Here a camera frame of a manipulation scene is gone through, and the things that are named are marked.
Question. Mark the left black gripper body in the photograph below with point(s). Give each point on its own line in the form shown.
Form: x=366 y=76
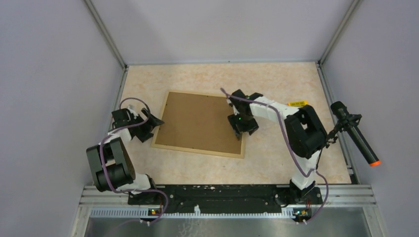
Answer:
x=139 y=125

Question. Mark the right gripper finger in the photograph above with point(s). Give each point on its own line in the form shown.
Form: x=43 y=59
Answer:
x=238 y=130
x=250 y=126

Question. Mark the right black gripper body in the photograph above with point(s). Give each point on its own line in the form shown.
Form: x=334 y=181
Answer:
x=240 y=120

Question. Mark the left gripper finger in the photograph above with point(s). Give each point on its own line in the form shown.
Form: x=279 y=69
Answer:
x=151 y=119
x=144 y=133

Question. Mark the light wooden picture frame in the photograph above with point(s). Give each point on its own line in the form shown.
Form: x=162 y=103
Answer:
x=196 y=151

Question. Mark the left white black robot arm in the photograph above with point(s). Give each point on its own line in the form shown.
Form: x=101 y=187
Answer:
x=110 y=165

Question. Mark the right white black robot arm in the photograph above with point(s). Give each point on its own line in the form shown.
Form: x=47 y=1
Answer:
x=302 y=130

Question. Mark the yellow calculator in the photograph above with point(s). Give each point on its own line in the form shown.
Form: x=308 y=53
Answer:
x=298 y=103

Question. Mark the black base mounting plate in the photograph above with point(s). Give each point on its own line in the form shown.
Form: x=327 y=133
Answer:
x=226 y=199

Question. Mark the black microphone orange tip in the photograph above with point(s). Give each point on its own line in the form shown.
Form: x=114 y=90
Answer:
x=357 y=137

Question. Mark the black microphone tripod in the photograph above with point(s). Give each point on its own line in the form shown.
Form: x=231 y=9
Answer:
x=345 y=121

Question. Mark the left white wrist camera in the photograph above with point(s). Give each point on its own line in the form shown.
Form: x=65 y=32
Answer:
x=132 y=111

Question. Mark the white toothed cable rail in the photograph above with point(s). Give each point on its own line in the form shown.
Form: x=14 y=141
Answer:
x=146 y=213

